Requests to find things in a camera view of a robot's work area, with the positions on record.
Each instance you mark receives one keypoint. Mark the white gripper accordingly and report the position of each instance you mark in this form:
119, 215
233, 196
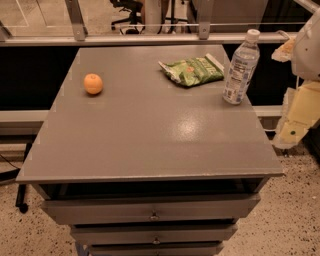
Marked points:
308, 53

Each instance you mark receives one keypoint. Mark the clear blue plastic water bottle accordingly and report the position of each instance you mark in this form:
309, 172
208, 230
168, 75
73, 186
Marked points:
242, 67

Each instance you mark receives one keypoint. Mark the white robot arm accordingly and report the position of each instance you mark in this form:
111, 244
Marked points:
303, 51

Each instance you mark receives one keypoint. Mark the green chip bag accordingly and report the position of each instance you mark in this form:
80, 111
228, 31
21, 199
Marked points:
194, 71

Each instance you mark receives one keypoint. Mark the top grey drawer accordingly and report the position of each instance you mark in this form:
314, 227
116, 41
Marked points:
141, 210

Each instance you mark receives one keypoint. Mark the grey drawer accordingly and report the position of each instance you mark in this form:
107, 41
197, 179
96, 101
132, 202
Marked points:
141, 210
155, 233
169, 249

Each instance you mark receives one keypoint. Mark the middle grey drawer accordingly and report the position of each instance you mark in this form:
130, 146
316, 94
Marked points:
155, 233

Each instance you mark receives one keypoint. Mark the grey drawer cabinet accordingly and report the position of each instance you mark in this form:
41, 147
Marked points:
144, 137

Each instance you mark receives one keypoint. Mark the bottom grey drawer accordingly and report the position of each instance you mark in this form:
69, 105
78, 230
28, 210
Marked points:
169, 249

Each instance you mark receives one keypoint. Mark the orange fruit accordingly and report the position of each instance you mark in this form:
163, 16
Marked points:
93, 84

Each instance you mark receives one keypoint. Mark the black stand leg with caster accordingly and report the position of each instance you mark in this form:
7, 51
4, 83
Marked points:
20, 204

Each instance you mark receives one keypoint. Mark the metal railing frame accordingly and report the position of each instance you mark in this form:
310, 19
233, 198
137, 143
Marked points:
91, 23

